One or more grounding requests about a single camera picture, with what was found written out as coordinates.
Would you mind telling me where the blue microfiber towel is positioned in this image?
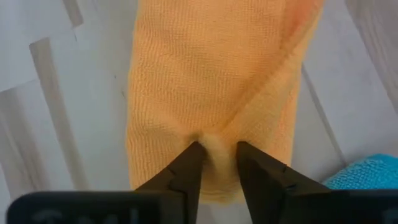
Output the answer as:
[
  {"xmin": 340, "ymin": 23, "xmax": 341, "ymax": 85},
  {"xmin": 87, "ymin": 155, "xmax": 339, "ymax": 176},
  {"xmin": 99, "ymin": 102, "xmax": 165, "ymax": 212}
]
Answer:
[{"xmin": 323, "ymin": 154, "xmax": 398, "ymax": 190}]

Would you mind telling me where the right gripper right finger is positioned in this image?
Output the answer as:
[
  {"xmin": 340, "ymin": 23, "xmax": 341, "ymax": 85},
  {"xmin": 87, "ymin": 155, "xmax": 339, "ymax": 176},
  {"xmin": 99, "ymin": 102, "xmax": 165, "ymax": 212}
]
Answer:
[{"xmin": 236, "ymin": 141, "xmax": 398, "ymax": 224}]

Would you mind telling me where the orange microfiber towel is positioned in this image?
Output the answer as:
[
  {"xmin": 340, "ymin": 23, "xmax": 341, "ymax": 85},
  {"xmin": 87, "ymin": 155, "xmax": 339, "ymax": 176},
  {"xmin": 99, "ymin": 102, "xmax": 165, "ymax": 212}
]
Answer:
[{"xmin": 126, "ymin": 0, "xmax": 324, "ymax": 205}]

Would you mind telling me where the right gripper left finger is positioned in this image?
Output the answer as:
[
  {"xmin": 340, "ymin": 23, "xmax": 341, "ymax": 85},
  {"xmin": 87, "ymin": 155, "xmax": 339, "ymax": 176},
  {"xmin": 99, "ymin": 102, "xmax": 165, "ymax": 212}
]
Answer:
[{"xmin": 6, "ymin": 141, "xmax": 206, "ymax": 224}]

